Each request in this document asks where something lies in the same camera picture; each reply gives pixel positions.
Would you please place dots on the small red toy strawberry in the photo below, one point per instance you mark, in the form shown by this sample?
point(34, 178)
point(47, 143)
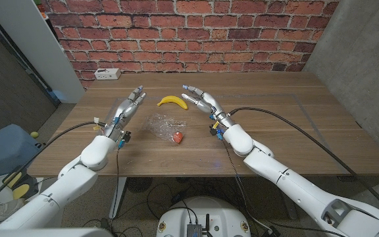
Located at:
point(178, 137)

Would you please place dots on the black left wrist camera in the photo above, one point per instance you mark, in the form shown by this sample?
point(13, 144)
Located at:
point(126, 136)

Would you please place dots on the black round floor fan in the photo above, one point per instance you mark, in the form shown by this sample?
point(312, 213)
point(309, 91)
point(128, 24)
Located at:
point(139, 185)

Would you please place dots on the yellow toy banana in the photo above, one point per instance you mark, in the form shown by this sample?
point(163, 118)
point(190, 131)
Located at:
point(174, 99)

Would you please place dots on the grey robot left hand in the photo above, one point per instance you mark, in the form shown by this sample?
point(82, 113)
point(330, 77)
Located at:
point(123, 112)

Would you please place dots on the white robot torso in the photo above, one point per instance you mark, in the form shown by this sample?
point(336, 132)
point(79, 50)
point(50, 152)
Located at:
point(209, 210)

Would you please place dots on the black pedal with yellow pads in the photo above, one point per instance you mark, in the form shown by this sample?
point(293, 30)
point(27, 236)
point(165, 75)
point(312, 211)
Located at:
point(20, 191)

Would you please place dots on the white power strip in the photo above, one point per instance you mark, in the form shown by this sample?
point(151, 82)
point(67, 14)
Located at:
point(107, 74)

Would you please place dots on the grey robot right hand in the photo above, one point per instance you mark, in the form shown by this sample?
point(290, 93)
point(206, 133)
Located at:
point(209, 103)

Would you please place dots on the white cabinet panel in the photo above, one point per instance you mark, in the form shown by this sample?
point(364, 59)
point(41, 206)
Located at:
point(38, 42)

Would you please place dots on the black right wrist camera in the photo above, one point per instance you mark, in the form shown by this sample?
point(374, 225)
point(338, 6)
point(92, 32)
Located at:
point(213, 131)

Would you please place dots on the grey table leg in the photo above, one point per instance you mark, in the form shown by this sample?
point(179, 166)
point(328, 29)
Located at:
point(291, 210)

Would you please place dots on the white table leg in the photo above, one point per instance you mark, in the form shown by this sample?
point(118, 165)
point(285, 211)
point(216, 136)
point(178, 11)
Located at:
point(118, 197)

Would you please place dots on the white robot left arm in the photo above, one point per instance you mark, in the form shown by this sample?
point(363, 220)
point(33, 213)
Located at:
point(61, 187)

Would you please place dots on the printed brick wall backdrop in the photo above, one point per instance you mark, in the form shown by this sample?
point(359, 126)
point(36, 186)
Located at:
point(189, 33)

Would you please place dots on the green tennis ball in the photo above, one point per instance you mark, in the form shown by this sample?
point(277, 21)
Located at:
point(34, 135)

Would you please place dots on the clear plastic wrap sheet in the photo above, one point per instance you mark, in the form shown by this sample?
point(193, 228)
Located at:
point(163, 126)

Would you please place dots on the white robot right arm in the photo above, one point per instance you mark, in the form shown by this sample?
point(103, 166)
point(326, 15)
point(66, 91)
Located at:
point(291, 181)

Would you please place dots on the blue plastic bin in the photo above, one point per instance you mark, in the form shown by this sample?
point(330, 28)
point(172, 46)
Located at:
point(5, 148)

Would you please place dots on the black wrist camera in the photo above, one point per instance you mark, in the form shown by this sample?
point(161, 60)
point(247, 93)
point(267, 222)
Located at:
point(126, 136)
point(213, 131)

